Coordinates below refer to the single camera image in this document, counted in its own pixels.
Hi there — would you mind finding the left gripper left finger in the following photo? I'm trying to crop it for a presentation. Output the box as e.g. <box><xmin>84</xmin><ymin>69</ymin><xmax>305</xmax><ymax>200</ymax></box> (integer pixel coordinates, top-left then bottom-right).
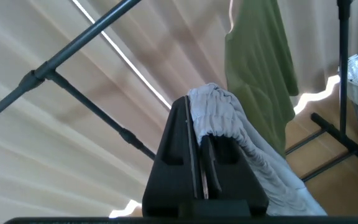
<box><xmin>142</xmin><ymin>95</ymin><xmax>204</xmax><ymax>218</ymax></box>

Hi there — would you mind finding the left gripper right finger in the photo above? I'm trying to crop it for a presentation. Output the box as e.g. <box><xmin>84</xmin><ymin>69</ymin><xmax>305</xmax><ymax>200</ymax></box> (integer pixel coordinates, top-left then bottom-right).
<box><xmin>199</xmin><ymin>134</ymin><xmax>270</xmax><ymax>217</ymax></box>

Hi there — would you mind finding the pale grey garment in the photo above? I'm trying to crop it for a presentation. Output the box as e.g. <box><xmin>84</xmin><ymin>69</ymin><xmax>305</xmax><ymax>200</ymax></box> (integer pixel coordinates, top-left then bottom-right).
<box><xmin>187</xmin><ymin>82</ymin><xmax>328</xmax><ymax>217</ymax></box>

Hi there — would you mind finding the green printed t-shirt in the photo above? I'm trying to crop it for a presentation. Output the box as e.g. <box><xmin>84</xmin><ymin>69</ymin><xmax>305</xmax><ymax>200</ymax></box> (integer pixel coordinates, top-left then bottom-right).
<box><xmin>224</xmin><ymin>0</ymin><xmax>300</xmax><ymax>159</ymax></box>

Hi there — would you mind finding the black clothes rack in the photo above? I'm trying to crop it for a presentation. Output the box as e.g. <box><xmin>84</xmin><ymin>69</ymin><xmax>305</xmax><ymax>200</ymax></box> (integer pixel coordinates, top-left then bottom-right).
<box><xmin>0</xmin><ymin>0</ymin><xmax>358</xmax><ymax>184</ymax></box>

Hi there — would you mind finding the beige curtain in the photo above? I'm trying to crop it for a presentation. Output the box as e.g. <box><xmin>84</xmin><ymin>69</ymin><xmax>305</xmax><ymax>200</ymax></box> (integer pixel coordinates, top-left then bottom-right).
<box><xmin>0</xmin><ymin>0</ymin><xmax>358</xmax><ymax>218</ymax></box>

